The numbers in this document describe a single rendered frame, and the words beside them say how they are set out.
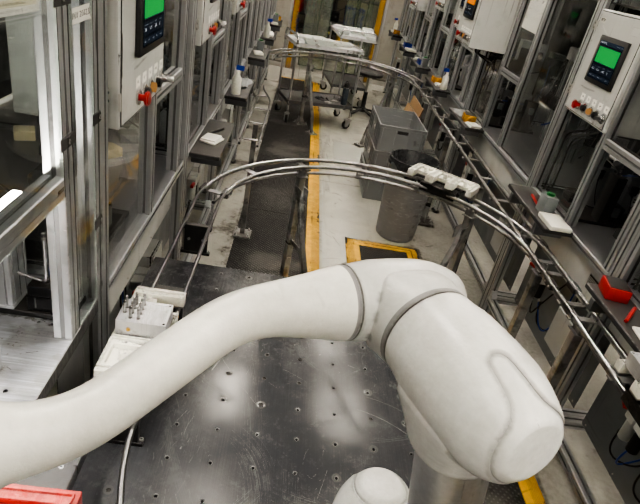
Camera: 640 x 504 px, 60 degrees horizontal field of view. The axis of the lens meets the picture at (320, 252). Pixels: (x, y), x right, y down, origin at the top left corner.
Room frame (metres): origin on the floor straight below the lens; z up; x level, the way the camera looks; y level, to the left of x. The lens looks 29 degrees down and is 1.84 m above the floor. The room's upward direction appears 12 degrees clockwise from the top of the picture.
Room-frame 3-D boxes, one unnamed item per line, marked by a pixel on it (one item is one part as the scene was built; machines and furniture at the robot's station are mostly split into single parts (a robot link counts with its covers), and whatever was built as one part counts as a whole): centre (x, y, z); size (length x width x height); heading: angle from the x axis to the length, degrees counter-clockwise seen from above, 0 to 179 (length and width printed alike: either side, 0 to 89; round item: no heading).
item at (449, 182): (2.82, -0.57, 0.84); 0.37 x 0.14 x 0.10; 64
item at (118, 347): (1.13, 0.41, 0.84); 0.36 x 0.14 x 0.10; 6
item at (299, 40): (6.47, 0.42, 0.48); 0.88 x 0.56 x 0.96; 114
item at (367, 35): (7.78, 0.14, 0.48); 0.84 x 0.58 x 0.97; 14
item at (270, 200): (5.51, 0.53, 0.01); 5.85 x 0.59 x 0.01; 6
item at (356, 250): (3.14, -0.48, 0.01); 1.00 x 0.55 x 0.01; 6
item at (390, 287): (0.63, -0.13, 1.44); 0.18 x 0.14 x 0.13; 120
